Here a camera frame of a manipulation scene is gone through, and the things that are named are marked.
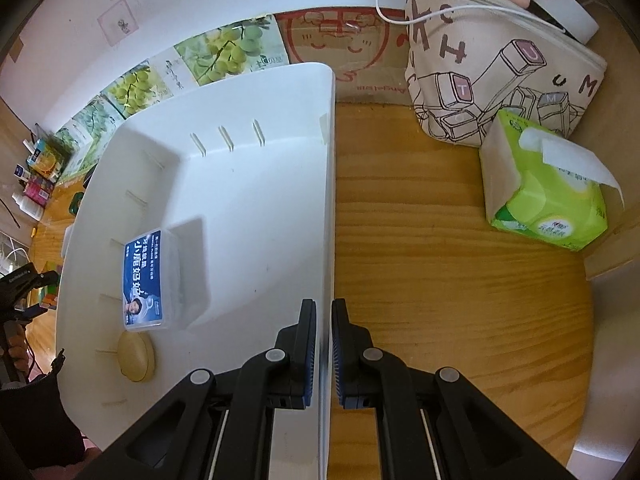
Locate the beige keyboard print canvas pouch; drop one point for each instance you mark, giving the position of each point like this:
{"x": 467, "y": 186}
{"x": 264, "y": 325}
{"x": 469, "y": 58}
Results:
{"x": 475, "y": 50}

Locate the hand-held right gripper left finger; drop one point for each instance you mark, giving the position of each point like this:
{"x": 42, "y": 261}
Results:
{"x": 311, "y": 352}

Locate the beige oval case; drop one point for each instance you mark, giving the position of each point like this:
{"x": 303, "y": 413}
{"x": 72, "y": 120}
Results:
{"x": 135, "y": 357}

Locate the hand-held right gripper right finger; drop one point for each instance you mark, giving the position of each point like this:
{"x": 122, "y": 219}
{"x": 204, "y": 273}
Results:
{"x": 336, "y": 355}

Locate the person's left hand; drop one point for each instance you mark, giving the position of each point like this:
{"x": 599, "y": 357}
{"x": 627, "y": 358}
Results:
{"x": 19, "y": 352}

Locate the orange print carton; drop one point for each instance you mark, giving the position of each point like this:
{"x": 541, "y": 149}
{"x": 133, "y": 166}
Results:
{"x": 45, "y": 160}

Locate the pink box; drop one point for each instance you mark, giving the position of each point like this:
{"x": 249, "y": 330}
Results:
{"x": 37, "y": 190}

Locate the clear box with blue label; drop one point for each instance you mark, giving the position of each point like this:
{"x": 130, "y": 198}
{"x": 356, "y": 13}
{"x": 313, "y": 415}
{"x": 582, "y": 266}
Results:
{"x": 145, "y": 280}

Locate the white round container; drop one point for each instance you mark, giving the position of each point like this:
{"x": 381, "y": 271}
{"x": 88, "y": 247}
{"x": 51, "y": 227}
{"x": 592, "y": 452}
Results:
{"x": 565, "y": 10}

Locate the white plastic storage bin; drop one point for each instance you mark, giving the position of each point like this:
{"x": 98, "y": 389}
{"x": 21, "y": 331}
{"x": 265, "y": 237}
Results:
{"x": 240, "y": 200}

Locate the cardboard box with red print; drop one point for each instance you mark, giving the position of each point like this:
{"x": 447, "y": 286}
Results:
{"x": 350, "y": 45}

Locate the green tissue pack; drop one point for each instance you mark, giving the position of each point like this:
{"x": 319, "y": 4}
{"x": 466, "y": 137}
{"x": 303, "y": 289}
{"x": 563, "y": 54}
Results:
{"x": 540, "y": 200}

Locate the grape print cardboard backdrop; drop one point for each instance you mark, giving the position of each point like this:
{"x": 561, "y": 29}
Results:
{"x": 225, "y": 50}

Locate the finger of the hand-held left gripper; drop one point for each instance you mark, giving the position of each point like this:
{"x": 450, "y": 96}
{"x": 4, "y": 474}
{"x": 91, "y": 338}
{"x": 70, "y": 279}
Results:
{"x": 47, "y": 279}

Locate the pink square wall paper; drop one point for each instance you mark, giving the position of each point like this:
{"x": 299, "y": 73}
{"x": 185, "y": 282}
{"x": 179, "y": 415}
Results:
{"x": 118, "y": 22}

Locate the white small container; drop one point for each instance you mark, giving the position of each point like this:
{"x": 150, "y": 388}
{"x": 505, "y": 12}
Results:
{"x": 30, "y": 206}

